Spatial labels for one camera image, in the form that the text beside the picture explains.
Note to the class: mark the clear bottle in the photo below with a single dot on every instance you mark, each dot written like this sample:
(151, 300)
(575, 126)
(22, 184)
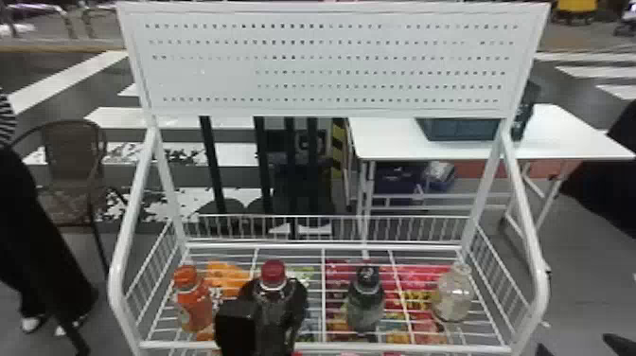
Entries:
(452, 298)

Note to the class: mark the orange snack packet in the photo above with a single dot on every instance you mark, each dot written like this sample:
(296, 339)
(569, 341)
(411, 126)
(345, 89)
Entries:
(226, 278)

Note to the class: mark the grey bottle black cap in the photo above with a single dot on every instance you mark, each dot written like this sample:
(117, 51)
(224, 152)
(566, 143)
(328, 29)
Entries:
(365, 308)

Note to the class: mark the dark bottle red cap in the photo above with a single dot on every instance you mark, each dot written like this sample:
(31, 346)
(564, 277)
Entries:
(278, 303)

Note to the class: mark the brown mesh chair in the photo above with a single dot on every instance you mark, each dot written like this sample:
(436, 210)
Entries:
(74, 159)

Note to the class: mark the white side table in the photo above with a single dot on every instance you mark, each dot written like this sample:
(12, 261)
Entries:
(397, 139)

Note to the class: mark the blue basket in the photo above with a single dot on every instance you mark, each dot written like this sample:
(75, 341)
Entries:
(457, 129)

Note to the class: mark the orange bottle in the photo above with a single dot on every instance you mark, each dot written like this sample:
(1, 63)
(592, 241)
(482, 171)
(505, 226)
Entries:
(195, 303)

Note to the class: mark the yellow black striped post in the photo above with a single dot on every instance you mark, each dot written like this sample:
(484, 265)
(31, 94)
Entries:
(338, 144)

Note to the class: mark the person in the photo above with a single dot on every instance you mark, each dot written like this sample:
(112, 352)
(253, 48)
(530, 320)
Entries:
(30, 238)

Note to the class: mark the blue box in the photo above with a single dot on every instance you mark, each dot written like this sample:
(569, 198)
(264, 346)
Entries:
(397, 184)

